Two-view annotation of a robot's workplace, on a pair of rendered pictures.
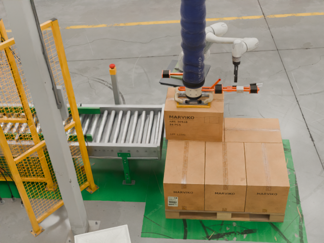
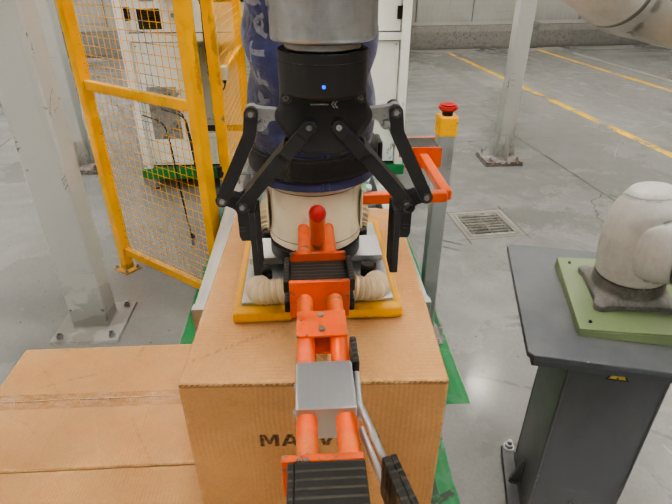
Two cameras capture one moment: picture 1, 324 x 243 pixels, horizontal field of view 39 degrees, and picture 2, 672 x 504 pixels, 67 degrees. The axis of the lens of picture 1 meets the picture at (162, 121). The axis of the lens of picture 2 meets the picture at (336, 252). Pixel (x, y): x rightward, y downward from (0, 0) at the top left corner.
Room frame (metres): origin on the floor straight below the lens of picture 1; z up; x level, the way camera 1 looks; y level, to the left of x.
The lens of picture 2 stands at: (3.60, -1.20, 1.48)
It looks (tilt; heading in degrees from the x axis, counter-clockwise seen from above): 30 degrees down; 79
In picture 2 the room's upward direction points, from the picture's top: straight up
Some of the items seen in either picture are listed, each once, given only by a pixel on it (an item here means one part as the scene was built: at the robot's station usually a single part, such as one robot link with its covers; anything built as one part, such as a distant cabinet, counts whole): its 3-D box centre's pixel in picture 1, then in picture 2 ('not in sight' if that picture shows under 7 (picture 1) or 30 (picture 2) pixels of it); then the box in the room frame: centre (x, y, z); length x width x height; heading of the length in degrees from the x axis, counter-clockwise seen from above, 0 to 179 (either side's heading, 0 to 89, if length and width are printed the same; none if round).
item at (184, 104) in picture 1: (193, 102); (267, 258); (3.63, -0.33, 0.97); 0.34 x 0.10 x 0.05; 83
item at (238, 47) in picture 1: (238, 47); not in sight; (3.68, -0.77, 1.56); 0.13 x 0.11 x 0.16; 117
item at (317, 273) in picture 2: (218, 88); (318, 283); (3.69, -0.59, 1.08); 0.10 x 0.08 x 0.06; 173
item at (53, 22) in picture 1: (44, 137); (132, 79); (3.18, 1.10, 1.05); 0.87 x 0.10 x 2.10; 134
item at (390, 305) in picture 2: not in sight; (363, 255); (3.81, -0.36, 0.97); 0.34 x 0.10 x 0.05; 83
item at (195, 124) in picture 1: (195, 114); (318, 350); (3.72, -0.35, 0.74); 0.60 x 0.40 x 0.40; 81
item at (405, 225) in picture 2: not in sight; (413, 211); (3.76, -0.77, 1.27); 0.03 x 0.01 x 0.05; 171
